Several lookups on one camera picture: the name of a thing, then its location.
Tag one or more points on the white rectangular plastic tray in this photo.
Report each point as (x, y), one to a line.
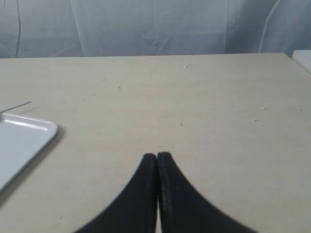
(22, 138)

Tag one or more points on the thin metal skewer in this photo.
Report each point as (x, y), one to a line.
(14, 107)

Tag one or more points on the grey-blue backdrop curtain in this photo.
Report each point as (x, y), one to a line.
(73, 28)

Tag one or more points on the white block at table edge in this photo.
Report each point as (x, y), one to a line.
(303, 59)

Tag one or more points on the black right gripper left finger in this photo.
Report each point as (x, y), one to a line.
(134, 210)

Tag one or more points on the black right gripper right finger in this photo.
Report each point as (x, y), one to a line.
(183, 209)

